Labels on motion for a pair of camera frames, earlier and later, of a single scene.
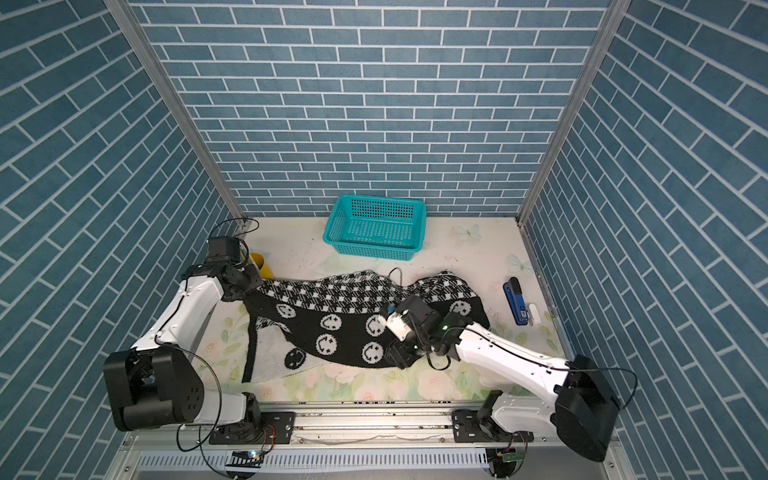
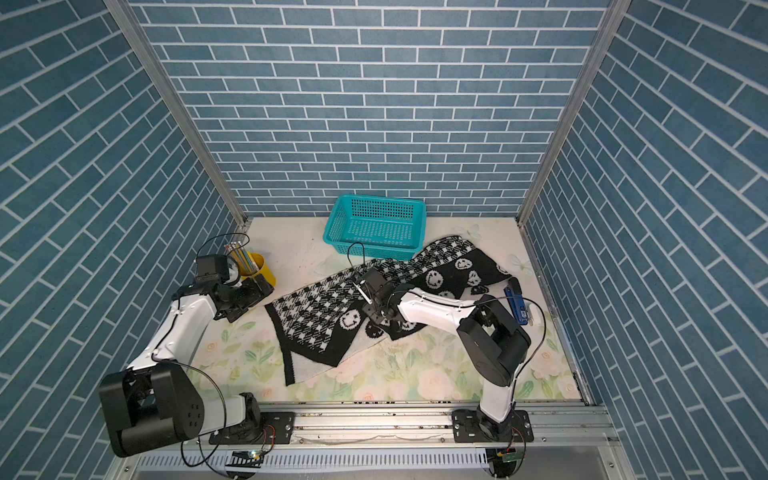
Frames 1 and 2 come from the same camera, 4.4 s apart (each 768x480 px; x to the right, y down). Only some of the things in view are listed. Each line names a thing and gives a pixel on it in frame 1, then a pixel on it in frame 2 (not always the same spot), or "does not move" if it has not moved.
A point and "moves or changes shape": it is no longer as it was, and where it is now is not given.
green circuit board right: [513, 456] does not move
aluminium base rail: [354, 426] does not move
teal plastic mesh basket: [377, 227] does not move
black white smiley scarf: [338, 319] moves or changes shape
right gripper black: [397, 355] -> [375, 316]
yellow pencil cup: [264, 270] does not move
